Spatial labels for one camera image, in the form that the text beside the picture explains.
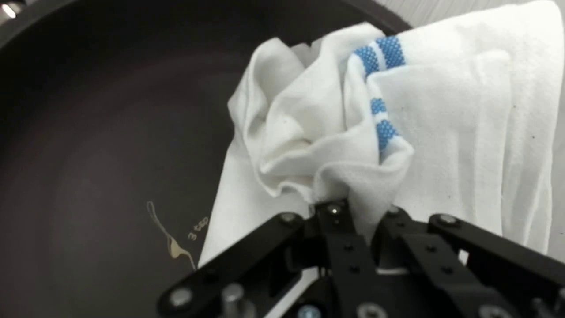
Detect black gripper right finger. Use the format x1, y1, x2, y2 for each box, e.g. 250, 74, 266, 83
374, 205, 565, 318

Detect white dish cloth blue stripes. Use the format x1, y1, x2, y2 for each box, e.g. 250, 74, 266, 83
196, 0, 565, 270

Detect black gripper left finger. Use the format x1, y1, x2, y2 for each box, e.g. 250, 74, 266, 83
155, 198, 392, 318

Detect black frying pan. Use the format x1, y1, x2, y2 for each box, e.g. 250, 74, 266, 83
0, 0, 413, 318

